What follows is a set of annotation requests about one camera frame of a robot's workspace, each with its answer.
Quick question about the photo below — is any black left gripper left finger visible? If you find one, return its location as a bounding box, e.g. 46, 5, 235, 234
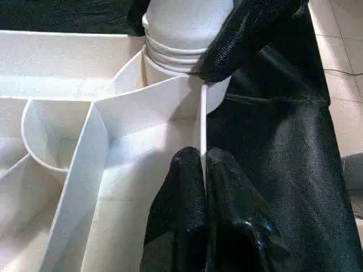
140, 146, 211, 272

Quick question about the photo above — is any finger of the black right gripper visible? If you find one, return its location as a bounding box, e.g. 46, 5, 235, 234
197, 0, 310, 83
126, 0, 149, 37

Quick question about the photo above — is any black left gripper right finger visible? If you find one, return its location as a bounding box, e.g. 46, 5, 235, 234
205, 147, 286, 272

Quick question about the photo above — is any white plastic table leg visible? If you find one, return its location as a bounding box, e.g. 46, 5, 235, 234
141, 0, 235, 76

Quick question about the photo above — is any white plastic table top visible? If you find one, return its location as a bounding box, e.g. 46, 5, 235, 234
0, 29, 233, 272

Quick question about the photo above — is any black work mat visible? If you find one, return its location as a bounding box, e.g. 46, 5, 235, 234
0, 0, 358, 272

